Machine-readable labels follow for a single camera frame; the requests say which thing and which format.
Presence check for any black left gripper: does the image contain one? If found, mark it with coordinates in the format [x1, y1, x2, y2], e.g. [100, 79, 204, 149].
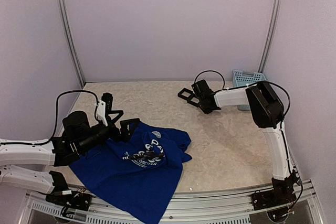
[78, 110, 140, 154]

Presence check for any blue printed t-shirt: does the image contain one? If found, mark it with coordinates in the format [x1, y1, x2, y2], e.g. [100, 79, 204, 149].
[69, 122, 192, 223]

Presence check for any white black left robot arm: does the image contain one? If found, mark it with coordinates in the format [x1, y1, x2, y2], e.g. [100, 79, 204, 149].
[1, 111, 140, 206]

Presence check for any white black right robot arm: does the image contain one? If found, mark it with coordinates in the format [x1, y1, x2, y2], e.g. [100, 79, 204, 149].
[192, 80, 293, 180]

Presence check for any light blue plastic basket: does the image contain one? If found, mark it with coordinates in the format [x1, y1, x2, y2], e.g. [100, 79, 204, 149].
[232, 69, 268, 112]

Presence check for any black square frame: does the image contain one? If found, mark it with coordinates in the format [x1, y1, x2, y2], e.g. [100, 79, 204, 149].
[187, 96, 200, 108]
[177, 88, 195, 102]

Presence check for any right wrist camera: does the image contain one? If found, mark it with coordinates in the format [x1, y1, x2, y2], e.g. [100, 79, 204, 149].
[191, 79, 213, 100]

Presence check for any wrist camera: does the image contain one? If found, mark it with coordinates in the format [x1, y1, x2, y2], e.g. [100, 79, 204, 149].
[95, 93, 113, 126]
[191, 79, 213, 100]

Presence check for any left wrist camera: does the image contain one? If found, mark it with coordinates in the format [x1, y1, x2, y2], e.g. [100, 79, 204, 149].
[95, 93, 113, 126]

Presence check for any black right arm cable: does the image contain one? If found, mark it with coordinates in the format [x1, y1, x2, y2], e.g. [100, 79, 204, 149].
[193, 70, 302, 180]

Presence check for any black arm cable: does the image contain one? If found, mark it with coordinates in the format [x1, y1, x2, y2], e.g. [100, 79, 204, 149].
[0, 90, 99, 146]
[193, 70, 302, 180]

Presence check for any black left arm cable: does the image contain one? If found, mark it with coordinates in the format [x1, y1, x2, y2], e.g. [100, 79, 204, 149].
[0, 90, 99, 146]

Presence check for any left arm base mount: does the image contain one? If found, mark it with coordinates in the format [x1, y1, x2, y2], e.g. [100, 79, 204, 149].
[45, 187, 92, 211]

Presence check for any aluminium front rail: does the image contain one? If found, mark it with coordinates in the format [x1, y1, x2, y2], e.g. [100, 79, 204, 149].
[18, 180, 325, 223]

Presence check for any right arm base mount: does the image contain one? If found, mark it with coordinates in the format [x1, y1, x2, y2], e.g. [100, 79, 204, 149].
[251, 177, 303, 210]

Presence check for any aluminium corner post right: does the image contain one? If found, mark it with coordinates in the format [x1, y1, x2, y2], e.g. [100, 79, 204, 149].
[258, 0, 281, 73]

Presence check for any aluminium corner post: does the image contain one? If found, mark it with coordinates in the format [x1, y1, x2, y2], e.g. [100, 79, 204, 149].
[57, 0, 86, 88]
[258, 0, 281, 73]

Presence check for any aluminium corner post left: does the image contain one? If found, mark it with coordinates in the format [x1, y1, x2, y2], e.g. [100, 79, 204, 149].
[57, 0, 86, 88]

